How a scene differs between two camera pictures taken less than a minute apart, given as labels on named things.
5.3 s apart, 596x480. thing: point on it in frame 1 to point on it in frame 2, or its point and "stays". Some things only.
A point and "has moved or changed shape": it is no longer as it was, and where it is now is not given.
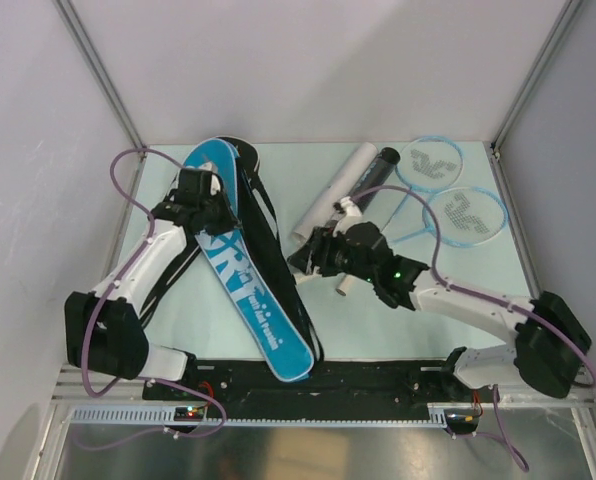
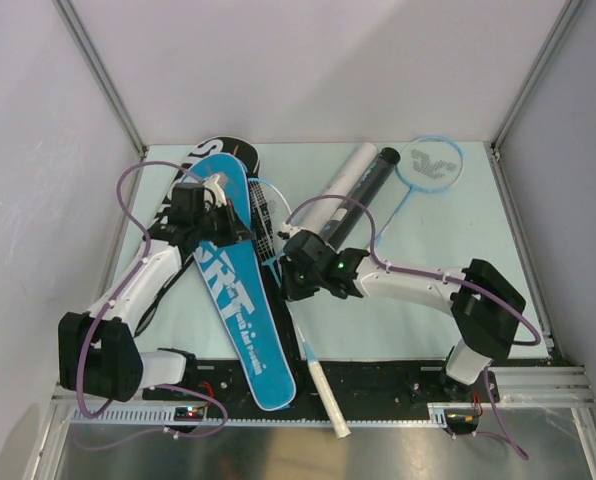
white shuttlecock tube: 339,185 stays
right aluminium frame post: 567,13 stays
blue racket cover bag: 286,351 has moved or changed shape
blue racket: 466,217 to 271,213
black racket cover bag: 275,244 to 246,152
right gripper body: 336,259 to 300,283
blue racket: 428,164 stays
